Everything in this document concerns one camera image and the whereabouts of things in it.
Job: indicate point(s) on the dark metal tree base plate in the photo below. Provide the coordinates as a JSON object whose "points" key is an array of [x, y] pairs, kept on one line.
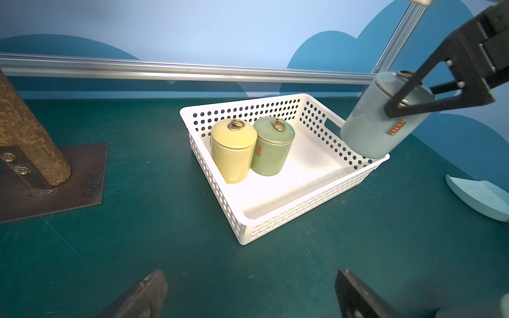
{"points": [[25, 194]]}

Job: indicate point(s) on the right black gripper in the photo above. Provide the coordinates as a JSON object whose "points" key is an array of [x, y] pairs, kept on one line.
{"points": [[497, 43]]}

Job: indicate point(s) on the yellow-green canister back left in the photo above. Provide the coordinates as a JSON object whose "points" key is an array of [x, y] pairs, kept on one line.
{"points": [[232, 148]]}

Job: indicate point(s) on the aluminium back frame bar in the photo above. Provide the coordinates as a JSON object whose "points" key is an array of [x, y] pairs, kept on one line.
{"points": [[26, 65]]}

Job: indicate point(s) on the light blue dustpan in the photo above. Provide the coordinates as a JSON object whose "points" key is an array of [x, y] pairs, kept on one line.
{"points": [[484, 197]]}

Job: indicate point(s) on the light blue canister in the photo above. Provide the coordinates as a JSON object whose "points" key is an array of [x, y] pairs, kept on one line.
{"points": [[368, 130]]}

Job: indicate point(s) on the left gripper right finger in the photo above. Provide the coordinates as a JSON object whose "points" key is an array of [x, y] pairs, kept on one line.
{"points": [[357, 299]]}

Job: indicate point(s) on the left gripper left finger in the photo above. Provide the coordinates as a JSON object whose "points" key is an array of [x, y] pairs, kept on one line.
{"points": [[143, 299]]}

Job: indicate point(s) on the white perforated plastic basket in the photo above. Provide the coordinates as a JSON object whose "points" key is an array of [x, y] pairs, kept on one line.
{"points": [[319, 166]]}

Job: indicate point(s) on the green canister back middle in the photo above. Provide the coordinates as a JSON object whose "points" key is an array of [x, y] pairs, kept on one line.
{"points": [[274, 140]]}

